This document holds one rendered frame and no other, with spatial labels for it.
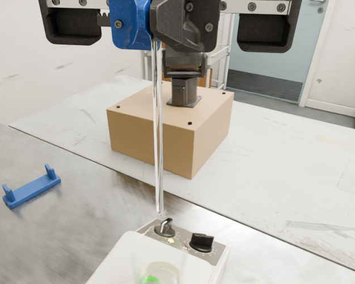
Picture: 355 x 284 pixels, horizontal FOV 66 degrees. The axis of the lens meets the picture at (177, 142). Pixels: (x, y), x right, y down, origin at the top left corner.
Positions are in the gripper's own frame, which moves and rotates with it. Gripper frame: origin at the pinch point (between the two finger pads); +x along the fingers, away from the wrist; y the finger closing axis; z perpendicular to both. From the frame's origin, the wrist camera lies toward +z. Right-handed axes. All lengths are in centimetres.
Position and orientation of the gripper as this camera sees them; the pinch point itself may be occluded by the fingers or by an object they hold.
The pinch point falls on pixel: (157, 10)
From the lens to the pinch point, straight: 17.4
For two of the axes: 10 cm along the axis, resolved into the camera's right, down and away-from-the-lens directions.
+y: 10.0, 0.6, -0.5
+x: -0.8, 5.1, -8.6
